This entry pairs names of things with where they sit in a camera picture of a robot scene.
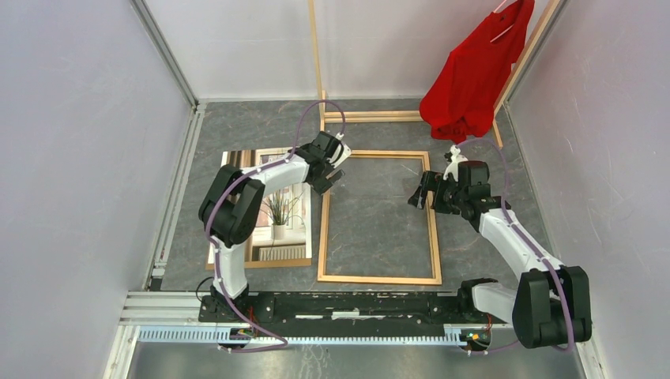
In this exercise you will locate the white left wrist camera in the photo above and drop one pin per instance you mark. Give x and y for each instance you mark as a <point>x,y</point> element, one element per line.
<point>341,153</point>

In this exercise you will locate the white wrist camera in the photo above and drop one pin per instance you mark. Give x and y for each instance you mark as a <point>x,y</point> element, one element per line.
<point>341,153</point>
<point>454,158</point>

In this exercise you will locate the aluminium rail frame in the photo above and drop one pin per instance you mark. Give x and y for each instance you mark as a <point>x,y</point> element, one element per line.
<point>159,333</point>

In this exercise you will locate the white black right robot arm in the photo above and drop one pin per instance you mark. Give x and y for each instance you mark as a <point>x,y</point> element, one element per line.
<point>551,305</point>

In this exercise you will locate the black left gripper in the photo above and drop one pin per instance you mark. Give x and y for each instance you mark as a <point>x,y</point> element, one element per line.
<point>322,185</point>

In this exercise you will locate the wooden picture frame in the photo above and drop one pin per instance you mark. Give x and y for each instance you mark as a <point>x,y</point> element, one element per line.
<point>436,268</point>

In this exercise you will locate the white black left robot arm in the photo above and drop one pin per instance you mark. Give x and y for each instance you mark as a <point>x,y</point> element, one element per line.
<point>233,202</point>

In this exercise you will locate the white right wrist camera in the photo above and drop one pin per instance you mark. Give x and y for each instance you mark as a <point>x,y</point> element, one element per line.
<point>454,158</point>

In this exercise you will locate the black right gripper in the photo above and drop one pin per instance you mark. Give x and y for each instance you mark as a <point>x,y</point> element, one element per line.
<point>432,181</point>

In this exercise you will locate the wooden clothes rack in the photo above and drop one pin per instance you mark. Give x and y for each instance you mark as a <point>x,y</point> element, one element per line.
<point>550,11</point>

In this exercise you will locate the white clothes hanger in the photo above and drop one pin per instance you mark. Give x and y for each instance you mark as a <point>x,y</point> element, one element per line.
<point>510,19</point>

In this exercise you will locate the red t-shirt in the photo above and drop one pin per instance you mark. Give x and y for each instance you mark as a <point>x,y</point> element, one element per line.
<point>460,102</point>

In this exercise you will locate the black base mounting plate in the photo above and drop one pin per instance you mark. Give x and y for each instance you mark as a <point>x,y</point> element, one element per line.
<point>339,315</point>

